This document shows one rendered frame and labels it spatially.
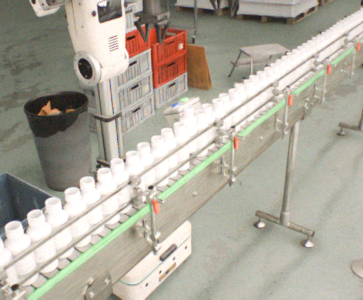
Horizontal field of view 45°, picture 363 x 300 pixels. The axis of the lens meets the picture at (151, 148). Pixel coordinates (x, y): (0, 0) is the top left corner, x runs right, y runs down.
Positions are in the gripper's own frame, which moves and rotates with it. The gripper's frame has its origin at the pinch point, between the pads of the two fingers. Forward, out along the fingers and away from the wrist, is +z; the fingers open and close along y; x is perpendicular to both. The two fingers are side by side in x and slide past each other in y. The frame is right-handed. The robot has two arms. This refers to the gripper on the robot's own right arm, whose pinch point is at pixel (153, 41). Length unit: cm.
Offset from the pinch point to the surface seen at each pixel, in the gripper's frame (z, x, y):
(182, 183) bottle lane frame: 41.4, -14.4, 20.0
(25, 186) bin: 47, -40, -31
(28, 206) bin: 56, -40, -33
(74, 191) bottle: 24, -53, 14
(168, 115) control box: 31.7, 9.8, -2.8
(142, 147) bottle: 25.3, -24.5, 12.8
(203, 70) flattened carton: 117, 271, -154
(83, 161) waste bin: 117, 64, -124
